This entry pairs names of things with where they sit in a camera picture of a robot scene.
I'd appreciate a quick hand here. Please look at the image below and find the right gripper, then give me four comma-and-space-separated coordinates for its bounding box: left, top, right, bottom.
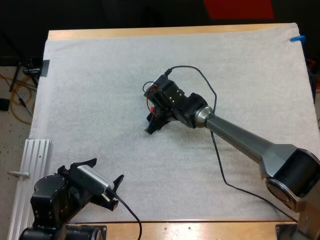
143, 79, 186, 136

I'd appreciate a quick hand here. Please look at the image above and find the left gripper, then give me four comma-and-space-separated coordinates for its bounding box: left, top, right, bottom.
57, 157, 125, 211

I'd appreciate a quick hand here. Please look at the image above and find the blue clip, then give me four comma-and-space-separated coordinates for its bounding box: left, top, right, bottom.
289, 35, 307, 44

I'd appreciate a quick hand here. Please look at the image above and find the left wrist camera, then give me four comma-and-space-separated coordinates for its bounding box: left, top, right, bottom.
77, 164, 114, 195

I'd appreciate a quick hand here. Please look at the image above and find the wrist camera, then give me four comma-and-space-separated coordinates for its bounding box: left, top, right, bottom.
77, 164, 114, 195
152, 73, 171, 87

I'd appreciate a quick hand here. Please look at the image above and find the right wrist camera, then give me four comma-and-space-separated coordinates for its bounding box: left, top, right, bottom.
152, 73, 171, 87

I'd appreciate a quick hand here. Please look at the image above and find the black left camera cable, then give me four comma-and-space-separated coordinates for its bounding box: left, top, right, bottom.
104, 188, 143, 240

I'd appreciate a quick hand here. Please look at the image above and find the black camera cable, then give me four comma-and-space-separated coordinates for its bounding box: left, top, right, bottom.
104, 188, 143, 240
163, 65, 300, 221

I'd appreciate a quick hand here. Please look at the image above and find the black right camera cable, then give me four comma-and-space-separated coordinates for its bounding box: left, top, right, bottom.
163, 65, 300, 221

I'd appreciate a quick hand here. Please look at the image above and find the ribbed aluminium rail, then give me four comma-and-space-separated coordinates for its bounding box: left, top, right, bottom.
7, 138, 52, 240

